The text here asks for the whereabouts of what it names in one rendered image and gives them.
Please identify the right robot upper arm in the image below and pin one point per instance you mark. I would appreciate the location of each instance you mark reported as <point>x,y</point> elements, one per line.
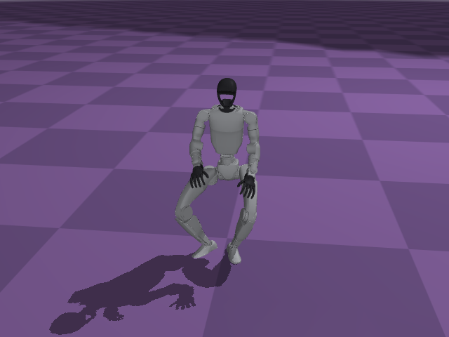
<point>199,127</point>

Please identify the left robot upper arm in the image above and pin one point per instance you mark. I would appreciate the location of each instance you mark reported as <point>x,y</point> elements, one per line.
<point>253,131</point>

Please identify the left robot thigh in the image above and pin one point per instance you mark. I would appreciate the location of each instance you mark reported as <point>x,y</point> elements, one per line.
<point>247,213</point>

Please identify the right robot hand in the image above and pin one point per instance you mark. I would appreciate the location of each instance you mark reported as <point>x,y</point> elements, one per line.
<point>196,174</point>

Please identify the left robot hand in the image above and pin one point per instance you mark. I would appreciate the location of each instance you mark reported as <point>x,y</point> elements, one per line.
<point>248,182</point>

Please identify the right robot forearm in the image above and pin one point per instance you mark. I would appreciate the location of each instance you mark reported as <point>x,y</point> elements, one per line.
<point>195,154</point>

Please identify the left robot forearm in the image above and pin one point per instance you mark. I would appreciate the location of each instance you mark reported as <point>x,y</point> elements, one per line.
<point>253,160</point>

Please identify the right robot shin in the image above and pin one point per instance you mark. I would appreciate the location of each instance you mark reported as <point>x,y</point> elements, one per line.
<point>194,228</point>

